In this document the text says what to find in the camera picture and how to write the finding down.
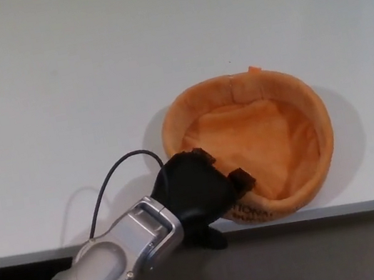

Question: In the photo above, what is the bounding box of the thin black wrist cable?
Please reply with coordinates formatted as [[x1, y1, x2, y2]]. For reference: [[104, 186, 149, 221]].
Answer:
[[76, 145, 176, 240]]

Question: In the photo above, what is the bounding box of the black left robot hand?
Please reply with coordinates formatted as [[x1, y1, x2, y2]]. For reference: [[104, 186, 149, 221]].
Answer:
[[143, 138, 269, 262]]

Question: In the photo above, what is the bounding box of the orange soft plush plate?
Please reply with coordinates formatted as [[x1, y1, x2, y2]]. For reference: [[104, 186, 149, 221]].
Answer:
[[152, 53, 348, 239]]

